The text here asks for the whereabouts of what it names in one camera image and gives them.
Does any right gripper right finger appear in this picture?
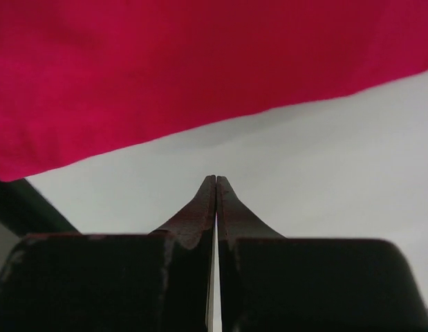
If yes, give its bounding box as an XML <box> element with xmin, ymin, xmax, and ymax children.
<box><xmin>216</xmin><ymin>176</ymin><xmax>428</xmax><ymax>331</ymax></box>

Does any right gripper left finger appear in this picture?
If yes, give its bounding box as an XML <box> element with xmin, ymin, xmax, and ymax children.
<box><xmin>0</xmin><ymin>176</ymin><xmax>216</xmax><ymax>331</ymax></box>

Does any red t shirt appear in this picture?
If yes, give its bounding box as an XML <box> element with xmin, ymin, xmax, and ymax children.
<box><xmin>0</xmin><ymin>1</ymin><xmax>428</xmax><ymax>181</ymax></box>

